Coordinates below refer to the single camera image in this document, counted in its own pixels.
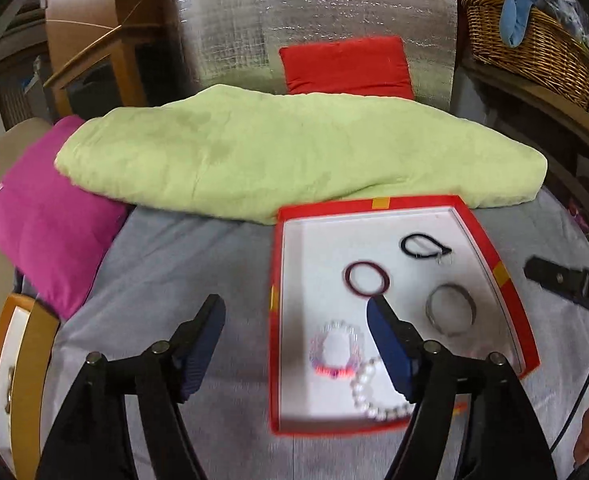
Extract clear plastic bag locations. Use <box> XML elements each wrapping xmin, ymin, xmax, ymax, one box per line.
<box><xmin>537</xmin><ymin>0</ymin><xmax>589</xmax><ymax>43</ymax></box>

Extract red shallow box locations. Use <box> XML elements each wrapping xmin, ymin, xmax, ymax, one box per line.
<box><xmin>269</xmin><ymin>195</ymin><xmax>541</xmax><ymax>436</ymax></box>

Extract black cable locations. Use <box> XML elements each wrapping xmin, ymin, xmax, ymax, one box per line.
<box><xmin>549</xmin><ymin>317</ymin><xmax>589</xmax><ymax>453</ymax></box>

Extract red cushion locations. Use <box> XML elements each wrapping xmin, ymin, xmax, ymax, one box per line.
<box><xmin>278</xmin><ymin>36</ymin><xmax>415</xmax><ymax>101</ymax></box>

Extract red bead bracelet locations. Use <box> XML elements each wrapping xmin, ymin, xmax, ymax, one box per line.
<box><xmin>343</xmin><ymin>260</ymin><xmax>391</xmax><ymax>299</ymax></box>

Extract wicker basket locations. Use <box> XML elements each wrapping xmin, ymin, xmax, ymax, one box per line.
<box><xmin>461</xmin><ymin>0</ymin><xmax>589</xmax><ymax>111</ymax></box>

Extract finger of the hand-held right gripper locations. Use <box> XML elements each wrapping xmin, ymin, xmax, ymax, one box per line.
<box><xmin>523</xmin><ymin>256</ymin><xmax>587</xmax><ymax>302</ymax></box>

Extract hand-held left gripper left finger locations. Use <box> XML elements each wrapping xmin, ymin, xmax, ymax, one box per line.
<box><xmin>34</xmin><ymin>294</ymin><xmax>226</xmax><ymax>480</ymax></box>

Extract silver bangle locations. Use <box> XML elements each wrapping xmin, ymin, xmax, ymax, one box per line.
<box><xmin>425</xmin><ymin>284</ymin><xmax>476</xmax><ymax>337</ymax></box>

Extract wooden side table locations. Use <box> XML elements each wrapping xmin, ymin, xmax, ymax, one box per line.
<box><xmin>461</xmin><ymin>60</ymin><xmax>589</xmax><ymax>261</ymax></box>

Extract grey blanket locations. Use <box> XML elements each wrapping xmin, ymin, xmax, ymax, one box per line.
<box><xmin>39</xmin><ymin>185</ymin><xmax>589</xmax><ymax>480</ymax></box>

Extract silver foil board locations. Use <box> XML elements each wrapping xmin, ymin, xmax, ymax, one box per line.
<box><xmin>167</xmin><ymin>0</ymin><xmax>460</xmax><ymax>111</ymax></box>

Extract white bead bracelet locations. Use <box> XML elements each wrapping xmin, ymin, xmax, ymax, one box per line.
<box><xmin>349</xmin><ymin>357</ymin><xmax>417</xmax><ymax>422</ymax></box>

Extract light green blanket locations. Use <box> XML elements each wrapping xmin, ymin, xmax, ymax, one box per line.
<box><xmin>54</xmin><ymin>85</ymin><xmax>548</xmax><ymax>226</ymax></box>

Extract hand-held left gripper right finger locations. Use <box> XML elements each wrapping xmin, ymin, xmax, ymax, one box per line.
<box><xmin>367</xmin><ymin>294</ymin><xmax>560</xmax><ymax>480</ymax></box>

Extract orange long box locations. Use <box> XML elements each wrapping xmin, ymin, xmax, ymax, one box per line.
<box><xmin>0</xmin><ymin>294</ymin><xmax>61</xmax><ymax>463</ymax></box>

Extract dark bracelet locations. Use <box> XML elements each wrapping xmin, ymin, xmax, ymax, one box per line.
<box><xmin>3</xmin><ymin>367</ymin><xmax>16</xmax><ymax>413</ymax></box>

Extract black cord bracelet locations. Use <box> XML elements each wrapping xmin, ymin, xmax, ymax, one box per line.
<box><xmin>400</xmin><ymin>232</ymin><xmax>453</xmax><ymax>264</ymax></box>

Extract wooden pillar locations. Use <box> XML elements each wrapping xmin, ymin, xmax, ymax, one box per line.
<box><xmin>44</xmin><ymin>0</ymin><xmax>175</xmax><ymax>116</ymax></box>

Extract purple bead bracelet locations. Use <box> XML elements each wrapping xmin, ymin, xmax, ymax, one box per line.
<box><xmin>310</xmin><ymin>321</ymin><xmax>366</xmax><ymax>380</ymax></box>

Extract magenta pillow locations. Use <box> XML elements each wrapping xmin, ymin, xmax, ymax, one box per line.
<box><xmin>0</xmin><ymin>115</ymin><xmax>130</xmax><ymax>321</ymax></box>

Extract blue cloth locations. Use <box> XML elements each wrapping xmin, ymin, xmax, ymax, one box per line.
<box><xmin>499</xmin><ymin>0</ymin><xmax>545</xmax><ymax>46</ymax></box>

